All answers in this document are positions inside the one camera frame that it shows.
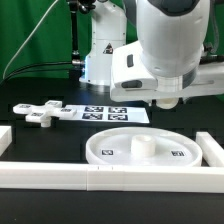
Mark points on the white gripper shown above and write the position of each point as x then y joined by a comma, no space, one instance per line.
207,79

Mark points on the white round table top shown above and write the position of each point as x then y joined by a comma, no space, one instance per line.
142,146

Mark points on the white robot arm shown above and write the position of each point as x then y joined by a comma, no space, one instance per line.
152,50

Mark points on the white right fence bar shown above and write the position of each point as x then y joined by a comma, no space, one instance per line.
213,153

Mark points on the white fence bar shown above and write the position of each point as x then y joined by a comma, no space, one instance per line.
25,175
213,153
5,138

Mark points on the white marker sheet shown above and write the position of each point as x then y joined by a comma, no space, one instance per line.
109,114

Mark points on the white cross-shaped table base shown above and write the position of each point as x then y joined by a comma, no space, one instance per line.
43,114

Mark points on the white left fence bar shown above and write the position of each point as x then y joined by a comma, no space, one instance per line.
5,138

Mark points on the white front fence bar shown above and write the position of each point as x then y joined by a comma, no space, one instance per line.
25,175

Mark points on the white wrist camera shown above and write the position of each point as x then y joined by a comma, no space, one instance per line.
128,71

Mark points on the black camera stand pole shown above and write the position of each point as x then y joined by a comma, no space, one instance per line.
76,70

